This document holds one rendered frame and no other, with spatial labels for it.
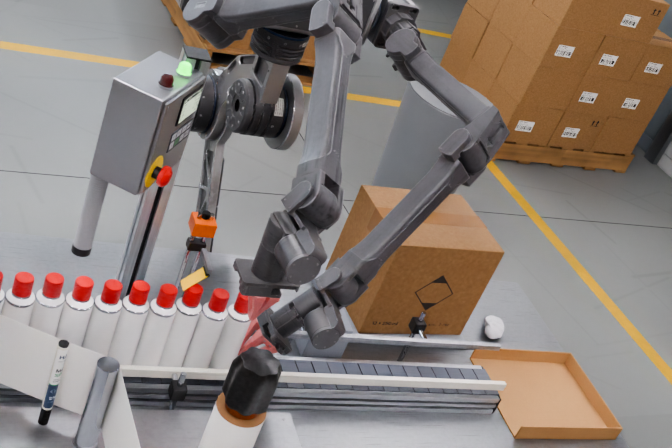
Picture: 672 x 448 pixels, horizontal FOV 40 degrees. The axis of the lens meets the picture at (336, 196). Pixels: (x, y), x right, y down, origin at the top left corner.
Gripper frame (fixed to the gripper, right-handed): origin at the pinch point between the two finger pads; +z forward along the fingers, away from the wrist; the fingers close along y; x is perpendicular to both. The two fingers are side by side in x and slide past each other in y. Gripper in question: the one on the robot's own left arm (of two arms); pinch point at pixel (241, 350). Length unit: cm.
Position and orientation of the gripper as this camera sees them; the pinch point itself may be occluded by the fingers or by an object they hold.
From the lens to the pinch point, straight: 192.4
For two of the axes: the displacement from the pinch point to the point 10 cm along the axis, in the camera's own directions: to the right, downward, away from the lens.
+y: 2.9, 5.7, -7.7
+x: 4.9, 6.0, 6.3
